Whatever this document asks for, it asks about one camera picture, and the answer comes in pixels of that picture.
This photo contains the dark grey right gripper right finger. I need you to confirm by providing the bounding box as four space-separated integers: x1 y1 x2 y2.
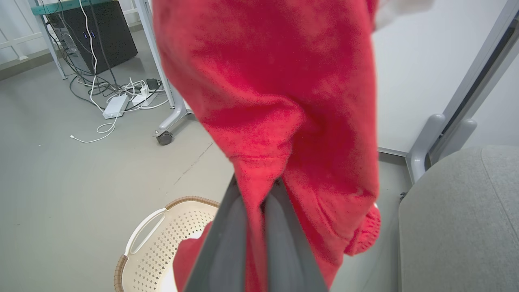
264 178 327 292

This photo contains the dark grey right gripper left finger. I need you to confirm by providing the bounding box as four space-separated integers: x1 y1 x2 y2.
184 175 249 292

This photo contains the red fleece garment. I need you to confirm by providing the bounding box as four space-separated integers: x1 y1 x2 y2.
152 0 382 292

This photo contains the cream perforated laundry basket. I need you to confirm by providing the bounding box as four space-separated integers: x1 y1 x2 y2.
114 196 221 292

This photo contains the small white power strip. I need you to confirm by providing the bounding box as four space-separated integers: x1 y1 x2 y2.
132 91 151 107

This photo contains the black computer tower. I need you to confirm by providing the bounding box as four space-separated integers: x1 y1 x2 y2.
48 1 138 75

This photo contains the white railing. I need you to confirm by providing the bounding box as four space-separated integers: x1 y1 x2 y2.
0 0 46 62

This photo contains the green topped table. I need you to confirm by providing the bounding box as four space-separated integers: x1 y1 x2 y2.
28 0 115 80

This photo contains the white partition panel grey frame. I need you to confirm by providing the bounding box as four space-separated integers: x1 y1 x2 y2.
430 16 519 163
134 0 519 184

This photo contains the white looped cable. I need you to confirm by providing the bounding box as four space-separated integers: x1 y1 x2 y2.
70 0 119 144

